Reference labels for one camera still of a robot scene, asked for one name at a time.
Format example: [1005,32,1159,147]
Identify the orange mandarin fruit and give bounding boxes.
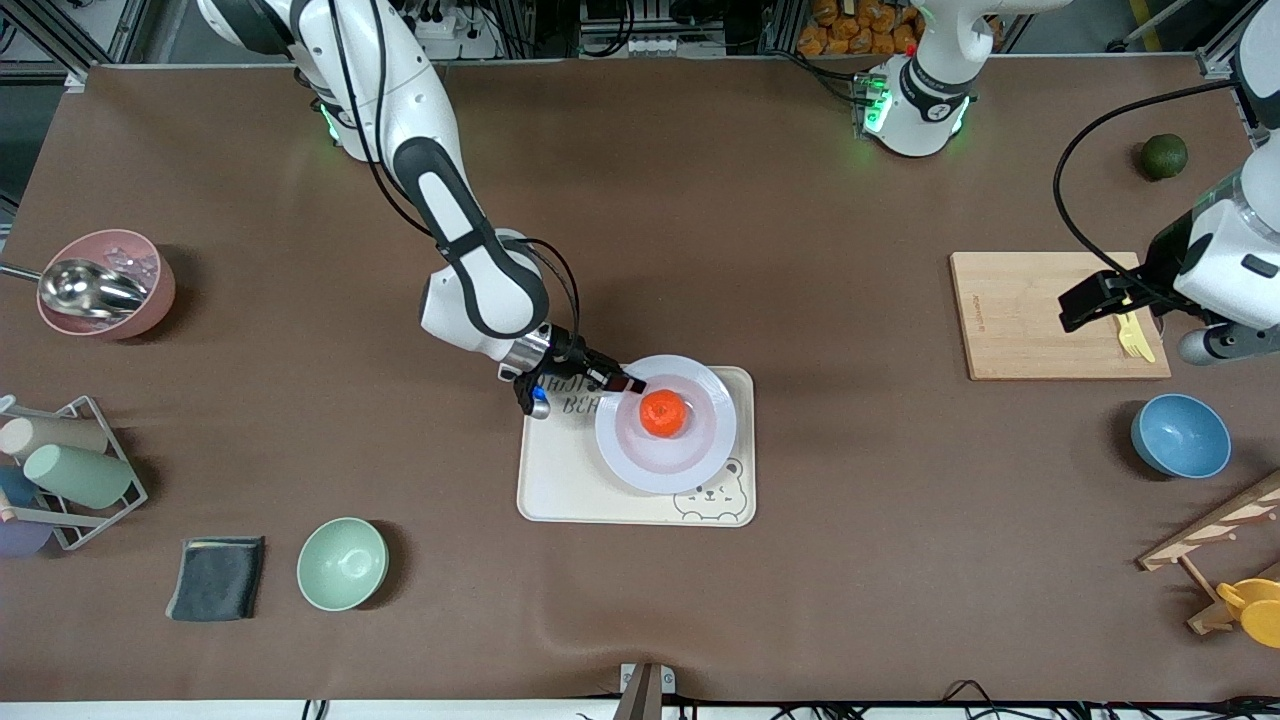
[640,390,688,438]

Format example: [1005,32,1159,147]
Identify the pale lavender round plate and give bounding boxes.
[595,355,738,496]

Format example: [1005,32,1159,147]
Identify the wooden cutting board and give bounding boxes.
[949,251,1172,382]

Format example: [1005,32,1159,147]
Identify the cream bear print tray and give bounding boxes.
[516,362,757,528]

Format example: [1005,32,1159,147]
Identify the green lime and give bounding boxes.
[1141,133,1190,182]

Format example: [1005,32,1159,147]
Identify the blue bowl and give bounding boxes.
[1131,393,1233,480]

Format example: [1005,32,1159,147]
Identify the wooden stand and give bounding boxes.
[1138,470,1280,636]

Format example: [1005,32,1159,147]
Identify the mint green bowl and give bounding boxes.
[296,517,389,612]

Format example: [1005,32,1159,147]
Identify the yellow mug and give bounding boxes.
[1216,578,1280,649]

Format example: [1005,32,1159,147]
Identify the white power strip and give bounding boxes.
[400,5,501,59]

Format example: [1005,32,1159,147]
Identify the orange bread rolls pile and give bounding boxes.
[797,0,926,57]

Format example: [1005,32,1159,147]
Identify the dark grey folded cloth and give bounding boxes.
[165,536,267,623]

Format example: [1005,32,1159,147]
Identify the pink bowl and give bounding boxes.
[37,230,177,341]

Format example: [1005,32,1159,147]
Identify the shiny metal scoop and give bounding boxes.
[0,258,151,321]

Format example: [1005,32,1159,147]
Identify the mint green cup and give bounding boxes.
[23,443,135,510]

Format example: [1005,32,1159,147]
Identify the beige cup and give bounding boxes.
[0,415,109,461]

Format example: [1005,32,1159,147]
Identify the purple cup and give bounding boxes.
[0,518,53,558]

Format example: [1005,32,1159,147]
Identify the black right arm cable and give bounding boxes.
[328,0,583,351]

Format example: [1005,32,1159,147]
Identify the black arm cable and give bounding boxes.
[328,0,583,351]
[1052,80,1241,301]

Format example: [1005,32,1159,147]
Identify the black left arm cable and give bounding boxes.
[1052,80,1241,301]

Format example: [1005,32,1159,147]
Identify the metal table edge bracket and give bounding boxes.
[612,662,677,720]

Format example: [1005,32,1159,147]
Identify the grey wire cup rack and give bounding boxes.
[0,395,149,552]

